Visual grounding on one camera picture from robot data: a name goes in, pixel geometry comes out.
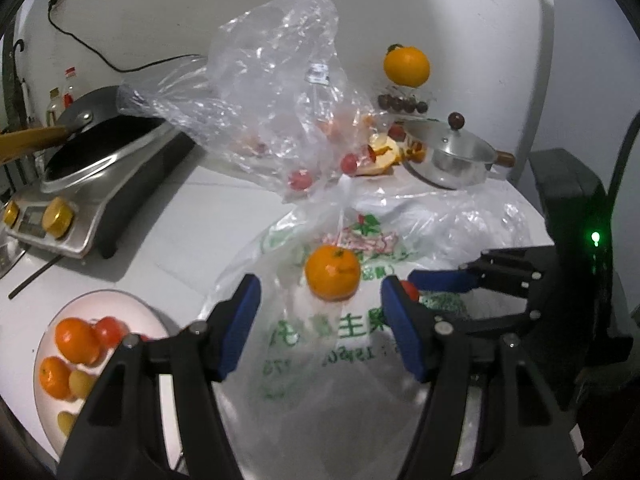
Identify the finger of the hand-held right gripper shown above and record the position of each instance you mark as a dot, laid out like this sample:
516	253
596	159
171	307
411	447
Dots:
500	321
440	280

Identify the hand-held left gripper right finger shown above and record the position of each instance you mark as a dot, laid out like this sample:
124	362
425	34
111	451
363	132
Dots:
402	330

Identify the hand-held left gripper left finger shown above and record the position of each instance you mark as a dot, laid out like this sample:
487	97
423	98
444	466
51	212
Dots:
240	325

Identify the red cherry tomato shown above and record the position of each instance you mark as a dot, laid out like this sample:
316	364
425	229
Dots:
396	133
144	337
411	290
111	332
300	180
348	163

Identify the green printed plastic bag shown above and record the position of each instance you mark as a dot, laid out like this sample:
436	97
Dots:
310	360

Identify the large mandarin orange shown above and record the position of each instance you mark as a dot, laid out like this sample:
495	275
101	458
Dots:
332	272

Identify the white plate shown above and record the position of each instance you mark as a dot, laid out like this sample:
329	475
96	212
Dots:
137	312

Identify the yellow cherry tomato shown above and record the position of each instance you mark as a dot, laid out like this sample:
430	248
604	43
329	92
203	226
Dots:
81	384

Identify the green grapes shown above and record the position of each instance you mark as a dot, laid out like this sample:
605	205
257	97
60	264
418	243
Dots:
67	424

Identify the steel saucepan lid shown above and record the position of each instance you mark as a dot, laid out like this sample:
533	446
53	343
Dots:
450	142

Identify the orange peel pile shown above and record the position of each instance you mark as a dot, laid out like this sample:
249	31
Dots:
385	152

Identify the row of dark brown beads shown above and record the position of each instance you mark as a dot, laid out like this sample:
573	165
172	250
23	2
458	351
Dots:
402	105

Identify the silver induction cooker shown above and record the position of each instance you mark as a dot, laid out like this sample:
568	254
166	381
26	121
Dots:
125	170

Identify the black stick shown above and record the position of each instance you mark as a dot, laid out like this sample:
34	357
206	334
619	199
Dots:
35	277

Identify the big round orange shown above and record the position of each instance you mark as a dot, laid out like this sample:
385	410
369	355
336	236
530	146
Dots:
407	66

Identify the clear plastic bag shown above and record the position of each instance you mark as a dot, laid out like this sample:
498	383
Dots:
260	85

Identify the steel pot lid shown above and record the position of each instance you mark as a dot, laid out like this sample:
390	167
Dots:
7	260

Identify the cooking oil bottle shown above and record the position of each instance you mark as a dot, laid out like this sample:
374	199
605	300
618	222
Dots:
52	110

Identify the red cap sauce bottle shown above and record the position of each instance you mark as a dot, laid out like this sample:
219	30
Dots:
70	90

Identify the black umbrella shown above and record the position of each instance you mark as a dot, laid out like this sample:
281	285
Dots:
23	82

